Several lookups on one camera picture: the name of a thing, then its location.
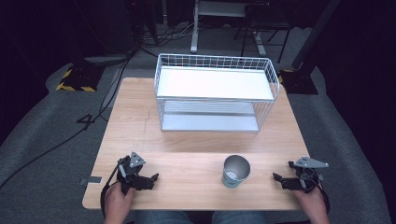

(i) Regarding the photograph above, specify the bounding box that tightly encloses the striped black stand base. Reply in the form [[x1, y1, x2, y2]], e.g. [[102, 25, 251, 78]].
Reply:
[[277, 68, 319, 95], [55, 63, 106, 93]]

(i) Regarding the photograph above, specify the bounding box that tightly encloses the black slanted stand pole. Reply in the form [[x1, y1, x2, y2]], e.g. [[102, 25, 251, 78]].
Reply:
[[291, 0, 342, 70]]

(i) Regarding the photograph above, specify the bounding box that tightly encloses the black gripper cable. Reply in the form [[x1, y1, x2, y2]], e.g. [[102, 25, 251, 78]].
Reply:
[[99, 164, 123, 219], [313, 182, 332, 216]]

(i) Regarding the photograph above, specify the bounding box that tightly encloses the white desk frame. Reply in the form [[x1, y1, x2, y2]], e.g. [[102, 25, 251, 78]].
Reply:
[[190, 0, 269, 58]]

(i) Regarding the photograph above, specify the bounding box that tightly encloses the person's right leg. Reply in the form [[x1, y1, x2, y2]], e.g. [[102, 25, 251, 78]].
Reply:
[[211, 210, 273, 224]]

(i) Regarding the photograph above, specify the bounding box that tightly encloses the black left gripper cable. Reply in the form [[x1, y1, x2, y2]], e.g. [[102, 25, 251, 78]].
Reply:
[[99, 164, 123, 219]]

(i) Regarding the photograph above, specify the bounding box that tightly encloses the bundle of floor cables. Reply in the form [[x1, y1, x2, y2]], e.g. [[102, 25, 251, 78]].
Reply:
[[136, 21, 201, 49]]

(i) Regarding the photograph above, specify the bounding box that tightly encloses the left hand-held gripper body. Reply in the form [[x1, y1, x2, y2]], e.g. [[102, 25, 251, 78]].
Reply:
[[116, 151, 148, 196]]

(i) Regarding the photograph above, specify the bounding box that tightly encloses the metal cup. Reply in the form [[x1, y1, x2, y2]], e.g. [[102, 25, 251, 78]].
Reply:
[[221, 154, 251, 189]]

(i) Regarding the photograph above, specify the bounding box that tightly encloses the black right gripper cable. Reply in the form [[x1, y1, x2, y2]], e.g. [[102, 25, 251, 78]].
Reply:
[[313, 182, 332, 216]]

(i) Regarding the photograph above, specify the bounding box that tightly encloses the grey tape strip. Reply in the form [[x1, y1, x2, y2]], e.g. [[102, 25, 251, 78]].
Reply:
[[79, 175, 103, 187]]

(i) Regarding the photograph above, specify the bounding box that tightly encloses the black chair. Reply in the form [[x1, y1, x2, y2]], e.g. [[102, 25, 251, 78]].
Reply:
[[233, 2, 293, 64]]

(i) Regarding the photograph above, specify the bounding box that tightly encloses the white wire shelf rack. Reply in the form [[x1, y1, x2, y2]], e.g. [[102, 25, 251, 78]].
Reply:
[[153, 52, 281, 133]]

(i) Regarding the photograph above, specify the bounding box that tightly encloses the person's left hand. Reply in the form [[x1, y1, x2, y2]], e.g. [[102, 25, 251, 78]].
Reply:
[[104, 181, 136, 224]]

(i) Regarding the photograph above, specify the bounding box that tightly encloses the grey flat stand base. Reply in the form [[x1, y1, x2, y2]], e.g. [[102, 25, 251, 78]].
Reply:
[[83, 53, 134, 67]]

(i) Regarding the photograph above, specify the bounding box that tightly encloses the person's leg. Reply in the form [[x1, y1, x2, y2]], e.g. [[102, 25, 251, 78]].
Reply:
[[211, 210, 273, 224], [133, 210, 194, 224]]

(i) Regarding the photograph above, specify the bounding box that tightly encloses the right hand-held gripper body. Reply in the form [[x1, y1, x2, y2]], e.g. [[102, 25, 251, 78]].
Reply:
[[288, 156, 330, 193]]

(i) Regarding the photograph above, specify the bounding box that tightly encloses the person's right hand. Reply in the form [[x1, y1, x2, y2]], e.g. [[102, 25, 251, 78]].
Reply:
[[291, 185, 331, 224]]

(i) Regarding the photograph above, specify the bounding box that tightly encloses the long black floor cable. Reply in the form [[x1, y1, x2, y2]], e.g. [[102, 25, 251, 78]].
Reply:
[[0, 50, 136, 191]]

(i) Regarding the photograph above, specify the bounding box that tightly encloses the person's left leg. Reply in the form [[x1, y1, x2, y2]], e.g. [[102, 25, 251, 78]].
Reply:
[[133, 210, 194, 224]]

